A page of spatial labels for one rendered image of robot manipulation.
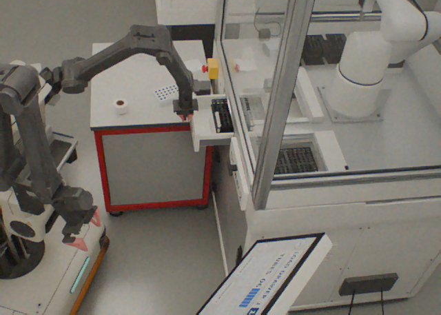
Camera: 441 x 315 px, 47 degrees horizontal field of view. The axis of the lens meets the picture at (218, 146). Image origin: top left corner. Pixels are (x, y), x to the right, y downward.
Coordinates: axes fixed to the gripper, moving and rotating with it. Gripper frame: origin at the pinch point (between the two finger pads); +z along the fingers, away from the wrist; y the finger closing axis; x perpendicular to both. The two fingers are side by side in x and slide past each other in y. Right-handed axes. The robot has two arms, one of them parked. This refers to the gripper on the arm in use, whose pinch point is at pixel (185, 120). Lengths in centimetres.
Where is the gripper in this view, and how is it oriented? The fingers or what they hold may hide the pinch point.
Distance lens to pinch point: 217.6
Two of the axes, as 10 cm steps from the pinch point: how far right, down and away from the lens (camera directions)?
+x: -1.3, -7.4, 6.6
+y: 9.9, -0.7, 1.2
